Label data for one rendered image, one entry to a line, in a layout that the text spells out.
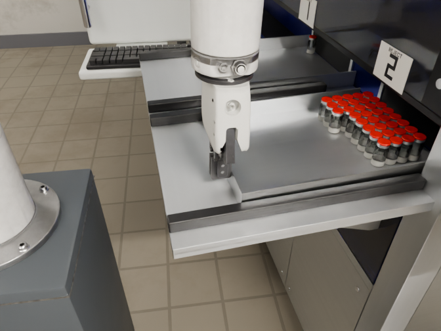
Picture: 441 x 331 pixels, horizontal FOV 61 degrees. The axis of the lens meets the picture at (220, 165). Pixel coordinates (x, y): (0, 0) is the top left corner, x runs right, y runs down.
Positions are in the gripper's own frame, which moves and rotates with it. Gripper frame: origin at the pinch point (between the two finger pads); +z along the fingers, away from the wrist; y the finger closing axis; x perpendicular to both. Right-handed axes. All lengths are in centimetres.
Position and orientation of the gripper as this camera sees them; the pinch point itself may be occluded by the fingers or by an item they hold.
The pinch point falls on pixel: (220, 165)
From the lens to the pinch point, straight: 57.0
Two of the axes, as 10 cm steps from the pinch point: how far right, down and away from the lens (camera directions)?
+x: -9.7, 1.2, -2.0
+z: -0.3, 7.9, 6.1
